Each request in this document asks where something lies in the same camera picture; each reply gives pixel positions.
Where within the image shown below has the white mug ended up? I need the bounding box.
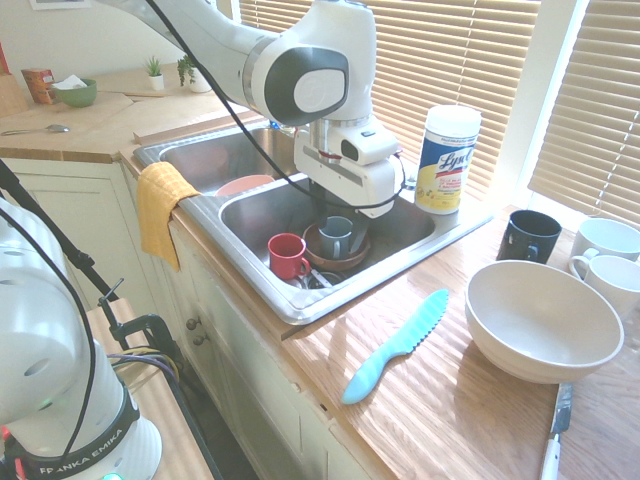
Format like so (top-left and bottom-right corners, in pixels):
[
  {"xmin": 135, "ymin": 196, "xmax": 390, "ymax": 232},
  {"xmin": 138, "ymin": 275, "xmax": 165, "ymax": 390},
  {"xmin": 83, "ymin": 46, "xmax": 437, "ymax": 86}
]
[
  {"xmin": 569, "ymin": 217, "xmax": 640, "ymax": 264},
  {"xmin": 568, "ymin": 254, "xmax": 640, "ymax": 321}
]

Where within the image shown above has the black mug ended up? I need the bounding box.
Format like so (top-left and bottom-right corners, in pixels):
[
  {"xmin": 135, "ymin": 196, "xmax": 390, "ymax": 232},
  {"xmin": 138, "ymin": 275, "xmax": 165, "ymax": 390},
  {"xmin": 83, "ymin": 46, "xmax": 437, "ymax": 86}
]
[{"xmin": 496, "ymin": 209, "xmax": 563, "ymax": 265}]

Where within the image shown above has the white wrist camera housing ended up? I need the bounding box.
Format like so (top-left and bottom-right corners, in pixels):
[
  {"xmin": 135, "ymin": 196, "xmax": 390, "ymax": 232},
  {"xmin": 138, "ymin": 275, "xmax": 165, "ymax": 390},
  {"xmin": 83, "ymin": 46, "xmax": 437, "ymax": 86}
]
[{"xmin": 327, "ymin": 119, "xmax": 402, "ymax": 167}]

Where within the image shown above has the teal plastic serrated knife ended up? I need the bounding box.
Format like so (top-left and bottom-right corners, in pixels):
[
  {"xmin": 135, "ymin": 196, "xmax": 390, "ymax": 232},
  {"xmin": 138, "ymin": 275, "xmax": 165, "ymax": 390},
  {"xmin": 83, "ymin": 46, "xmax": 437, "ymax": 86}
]
[{"xmin": 341, "ymin": 288, "xmax": 450, "ymax": 405}]

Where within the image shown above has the large beige bowl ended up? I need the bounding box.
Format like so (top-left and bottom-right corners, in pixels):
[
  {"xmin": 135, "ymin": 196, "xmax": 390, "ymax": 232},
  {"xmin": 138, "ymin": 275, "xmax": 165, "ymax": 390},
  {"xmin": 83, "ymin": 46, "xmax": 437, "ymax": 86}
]
[{"xmin": 464, "ymin": 260, "xmax": 625, "ymax": 385}]

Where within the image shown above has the grey mug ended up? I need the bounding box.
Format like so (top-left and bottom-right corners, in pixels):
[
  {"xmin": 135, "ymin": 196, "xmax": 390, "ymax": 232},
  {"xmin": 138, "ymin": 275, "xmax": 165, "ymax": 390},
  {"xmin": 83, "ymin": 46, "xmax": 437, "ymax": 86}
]
[{"xmin": 317, "ymin": 215, "xmax": 354, "ymax": 259}]

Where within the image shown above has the brown wooden bowl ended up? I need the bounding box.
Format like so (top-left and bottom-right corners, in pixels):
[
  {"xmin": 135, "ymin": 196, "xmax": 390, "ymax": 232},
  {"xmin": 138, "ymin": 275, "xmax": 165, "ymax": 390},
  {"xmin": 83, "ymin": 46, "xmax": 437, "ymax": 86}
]
[{"xmin": 302, "ymin": 222, "xmax": 372, "ymax": 272}]

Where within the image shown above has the sink drain strainer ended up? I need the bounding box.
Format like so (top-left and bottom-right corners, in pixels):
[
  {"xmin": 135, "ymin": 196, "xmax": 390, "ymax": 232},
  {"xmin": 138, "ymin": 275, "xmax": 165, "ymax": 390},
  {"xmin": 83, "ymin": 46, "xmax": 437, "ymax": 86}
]
[{"xmin": 298, "ymin": 269, "xmax": 346, "ymax": 291}]

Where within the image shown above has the pink bowl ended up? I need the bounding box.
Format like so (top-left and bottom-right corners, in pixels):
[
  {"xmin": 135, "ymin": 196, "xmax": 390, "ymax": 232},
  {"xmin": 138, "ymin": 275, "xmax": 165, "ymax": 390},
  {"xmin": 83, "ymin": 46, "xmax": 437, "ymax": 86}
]
[{"xmin": 215, "ymin": 174, "xmax": 276, "ymax": 198}]

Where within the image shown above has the green bowl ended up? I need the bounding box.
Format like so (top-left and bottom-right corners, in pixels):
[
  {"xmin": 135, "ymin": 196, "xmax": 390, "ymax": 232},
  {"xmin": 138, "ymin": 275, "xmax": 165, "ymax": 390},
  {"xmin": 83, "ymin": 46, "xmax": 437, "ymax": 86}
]
[{"xmin": 51, "ymin": 78, "xmax": 99, "ymax": 109}]

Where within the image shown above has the steel kitchen knife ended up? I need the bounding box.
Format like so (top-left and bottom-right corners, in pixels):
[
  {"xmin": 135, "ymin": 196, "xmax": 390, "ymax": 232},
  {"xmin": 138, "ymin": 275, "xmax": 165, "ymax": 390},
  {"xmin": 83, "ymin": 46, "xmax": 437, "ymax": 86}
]
[{"xmin": 539, "ymin": 382, "xmax": 574, "ymax": 480}]

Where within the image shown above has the beige window blind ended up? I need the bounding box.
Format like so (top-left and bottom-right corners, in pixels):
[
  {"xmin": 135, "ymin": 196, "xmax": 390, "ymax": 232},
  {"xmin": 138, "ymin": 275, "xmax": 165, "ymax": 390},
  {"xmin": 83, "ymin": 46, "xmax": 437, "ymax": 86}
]
[
  {"xmin": 528, "ymin": 0, "xmax": 640, "ymax": 226},
  {"xmin": 238, "ymin": 0, "xmax": 542, "ymax": 201}
]

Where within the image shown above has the stainless steel double sink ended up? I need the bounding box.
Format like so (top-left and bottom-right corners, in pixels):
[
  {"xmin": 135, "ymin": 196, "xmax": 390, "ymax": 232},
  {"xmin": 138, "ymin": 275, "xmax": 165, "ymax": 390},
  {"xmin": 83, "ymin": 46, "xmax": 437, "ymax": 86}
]
[{"xmin": 132, "ymin": 119, "xmax": 496, "ymax": 326}]

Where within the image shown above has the small plant in white pot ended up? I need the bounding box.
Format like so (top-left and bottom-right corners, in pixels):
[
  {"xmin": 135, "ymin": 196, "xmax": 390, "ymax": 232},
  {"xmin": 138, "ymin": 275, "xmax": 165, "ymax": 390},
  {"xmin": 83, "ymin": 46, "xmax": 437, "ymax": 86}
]
[{"xmin": 143, "ymin": 54, "xmax": 166, "ymax": 92}]

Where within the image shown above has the red mug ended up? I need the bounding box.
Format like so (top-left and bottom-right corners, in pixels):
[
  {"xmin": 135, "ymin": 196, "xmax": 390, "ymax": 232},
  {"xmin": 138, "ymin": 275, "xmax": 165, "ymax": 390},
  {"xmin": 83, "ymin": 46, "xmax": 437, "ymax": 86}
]
[{"xmin": 267, "ymin": 232, "xmax": 312, "ymax": 280}]

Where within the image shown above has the Lysol wipes canister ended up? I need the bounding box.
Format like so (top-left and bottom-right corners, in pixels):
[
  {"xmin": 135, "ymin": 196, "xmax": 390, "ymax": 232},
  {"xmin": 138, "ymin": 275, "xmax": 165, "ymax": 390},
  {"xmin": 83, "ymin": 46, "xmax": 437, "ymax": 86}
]
[{"xmin": 414, "ymin": 104, "xmax": 483, "ymax": 216}]

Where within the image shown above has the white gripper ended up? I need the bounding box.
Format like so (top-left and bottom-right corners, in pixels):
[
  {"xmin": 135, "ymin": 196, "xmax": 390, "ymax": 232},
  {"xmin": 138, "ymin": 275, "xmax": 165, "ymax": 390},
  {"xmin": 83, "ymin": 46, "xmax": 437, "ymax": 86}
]
[{"xmin": 293, "ymin": 135, "xmax": 407, "ymax": 254}]

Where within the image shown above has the black clamp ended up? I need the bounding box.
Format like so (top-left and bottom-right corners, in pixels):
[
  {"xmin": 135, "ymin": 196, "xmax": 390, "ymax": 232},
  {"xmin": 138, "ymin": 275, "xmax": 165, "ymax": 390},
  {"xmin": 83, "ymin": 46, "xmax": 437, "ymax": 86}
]
[{"xmin": 97, "ymin": 278, "xmax": 176, "ymax": 366}]

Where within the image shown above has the bundle of coloured wires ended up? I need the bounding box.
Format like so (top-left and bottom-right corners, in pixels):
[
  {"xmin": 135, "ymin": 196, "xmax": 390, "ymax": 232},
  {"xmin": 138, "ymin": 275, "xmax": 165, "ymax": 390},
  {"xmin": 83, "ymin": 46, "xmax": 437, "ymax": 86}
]
[{"xmin": 109, "ymin": 349, "xmax": 181, "ymax": 386}]

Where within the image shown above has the metal spoon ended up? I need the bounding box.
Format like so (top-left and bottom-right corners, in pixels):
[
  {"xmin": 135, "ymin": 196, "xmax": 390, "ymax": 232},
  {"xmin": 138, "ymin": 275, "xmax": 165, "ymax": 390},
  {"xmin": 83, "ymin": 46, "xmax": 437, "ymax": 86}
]
[{"xmin": 0, "ymin": 123, "xmax": 71, "ymax": 137}]

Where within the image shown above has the wooden robot mount table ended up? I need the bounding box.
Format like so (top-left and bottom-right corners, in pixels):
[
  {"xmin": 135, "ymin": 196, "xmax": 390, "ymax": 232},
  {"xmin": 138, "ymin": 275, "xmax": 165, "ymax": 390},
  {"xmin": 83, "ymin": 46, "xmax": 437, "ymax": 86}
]
[{"xmin": 84, "ymin": 298, "xmax": 221, "ymax": 480}]

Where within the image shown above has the trailing plant in white pot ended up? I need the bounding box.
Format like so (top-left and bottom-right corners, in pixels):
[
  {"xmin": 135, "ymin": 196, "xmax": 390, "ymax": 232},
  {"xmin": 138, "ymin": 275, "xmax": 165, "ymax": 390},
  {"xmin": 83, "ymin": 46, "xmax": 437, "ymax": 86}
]
[{"xmin": 176, "ymin": 53, "xmax": 214, "ymax": 95}]

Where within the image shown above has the orange cardboard box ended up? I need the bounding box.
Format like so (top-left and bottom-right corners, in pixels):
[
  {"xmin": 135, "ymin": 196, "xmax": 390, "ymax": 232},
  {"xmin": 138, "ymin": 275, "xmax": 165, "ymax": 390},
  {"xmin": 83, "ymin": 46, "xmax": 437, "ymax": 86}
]
[{"xmin": 20, "ymin": 67, "xmax": 59, "ymax": 105}]

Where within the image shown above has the black base cable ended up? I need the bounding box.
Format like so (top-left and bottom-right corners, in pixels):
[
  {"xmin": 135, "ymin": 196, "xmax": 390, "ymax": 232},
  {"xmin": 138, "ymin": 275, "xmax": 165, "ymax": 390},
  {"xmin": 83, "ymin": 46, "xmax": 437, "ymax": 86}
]
[{"xmin": 0, "ymin": 204, "xmax": 99, "ymax": 459}]

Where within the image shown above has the white paper tissue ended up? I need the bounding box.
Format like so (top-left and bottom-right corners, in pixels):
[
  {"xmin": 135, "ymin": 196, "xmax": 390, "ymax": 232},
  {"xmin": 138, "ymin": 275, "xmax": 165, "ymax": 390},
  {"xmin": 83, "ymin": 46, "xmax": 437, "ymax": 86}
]
[{"xmin": 52, "ymin": 74, "xmax": 89, "ymax": 91}]

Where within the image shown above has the yellow dish cloth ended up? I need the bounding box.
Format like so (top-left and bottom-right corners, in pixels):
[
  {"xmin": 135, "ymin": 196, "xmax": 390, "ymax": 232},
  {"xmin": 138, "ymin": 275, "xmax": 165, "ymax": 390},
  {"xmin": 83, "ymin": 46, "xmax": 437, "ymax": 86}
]
[{"xmin": 135, "ymin": 161, "xmax": 202, "ymax": 273}]

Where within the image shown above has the black camera stand leg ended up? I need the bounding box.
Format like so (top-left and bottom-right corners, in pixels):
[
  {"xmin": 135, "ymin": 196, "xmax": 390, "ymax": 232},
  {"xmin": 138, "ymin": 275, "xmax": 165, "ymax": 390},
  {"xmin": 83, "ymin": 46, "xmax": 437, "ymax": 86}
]
[{"xmin": 0, "ymin": 158, "xmax": 121, "ymax": 302}]

